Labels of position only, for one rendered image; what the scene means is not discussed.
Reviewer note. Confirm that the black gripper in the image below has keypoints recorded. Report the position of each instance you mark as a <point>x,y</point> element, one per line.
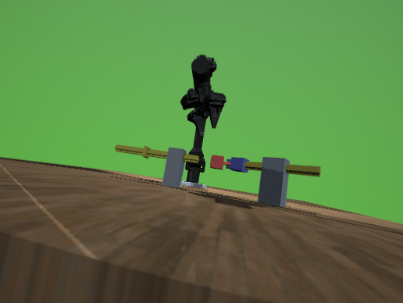
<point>213,102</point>

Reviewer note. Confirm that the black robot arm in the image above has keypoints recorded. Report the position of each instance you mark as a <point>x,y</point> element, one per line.
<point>202,69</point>

